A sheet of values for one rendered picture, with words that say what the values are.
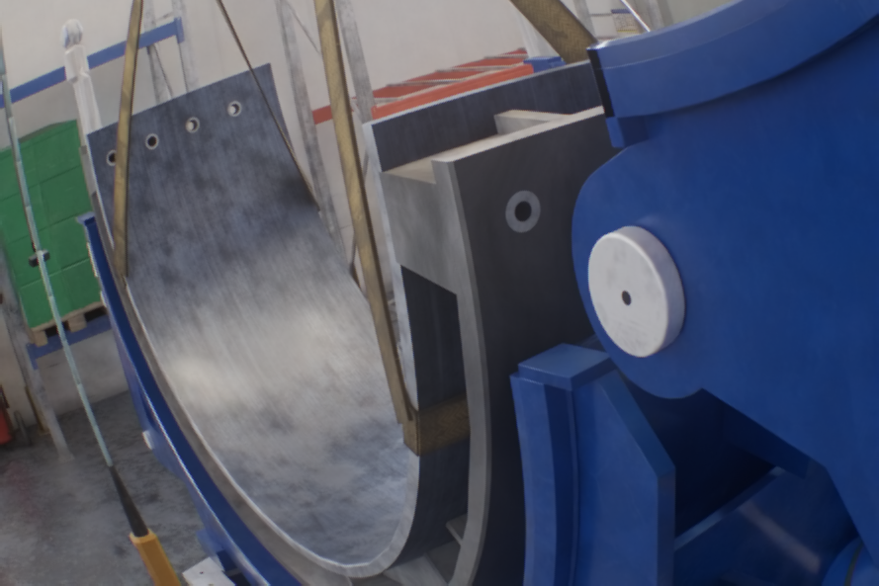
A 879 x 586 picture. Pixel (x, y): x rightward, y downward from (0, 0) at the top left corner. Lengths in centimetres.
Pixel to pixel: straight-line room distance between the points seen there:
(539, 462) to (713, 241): 47
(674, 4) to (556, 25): 912
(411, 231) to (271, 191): 209
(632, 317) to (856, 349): 34
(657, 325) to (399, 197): 45
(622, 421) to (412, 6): 887
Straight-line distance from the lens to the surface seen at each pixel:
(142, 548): 272
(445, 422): 173
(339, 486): 297
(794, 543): 193
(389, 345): 173
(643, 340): 123
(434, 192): 144
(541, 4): 202
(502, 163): 143
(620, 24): 1041
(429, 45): 1018
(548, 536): 156
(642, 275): 119
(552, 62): 446
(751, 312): 112
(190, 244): 348
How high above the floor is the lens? 259
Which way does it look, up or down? 13 degrees down
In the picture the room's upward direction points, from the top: 14 degrees counter-clockwise
